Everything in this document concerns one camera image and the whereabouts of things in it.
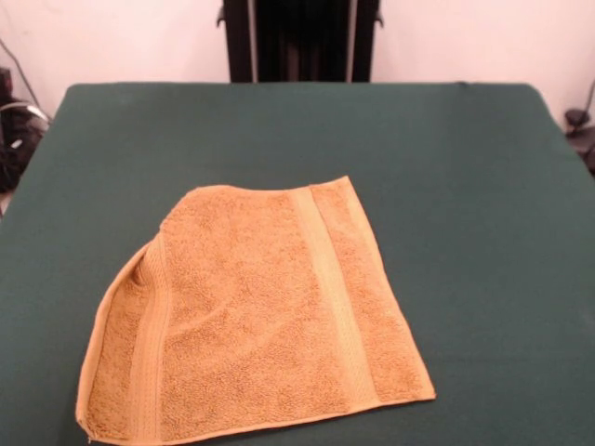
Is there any yellow-orange terry towel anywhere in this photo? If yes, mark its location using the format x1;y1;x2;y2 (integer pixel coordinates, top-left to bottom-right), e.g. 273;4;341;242
75;175;437;442

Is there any dark green tablecloth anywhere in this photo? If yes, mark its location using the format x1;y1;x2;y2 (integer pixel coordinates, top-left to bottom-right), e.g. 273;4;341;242
0;82;595;446

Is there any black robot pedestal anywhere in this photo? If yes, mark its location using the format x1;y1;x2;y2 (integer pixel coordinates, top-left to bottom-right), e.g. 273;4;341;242
216;0;385;84

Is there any black equipment with cables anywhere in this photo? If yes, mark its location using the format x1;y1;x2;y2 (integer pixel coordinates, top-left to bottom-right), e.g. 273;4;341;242
0;67;51;192

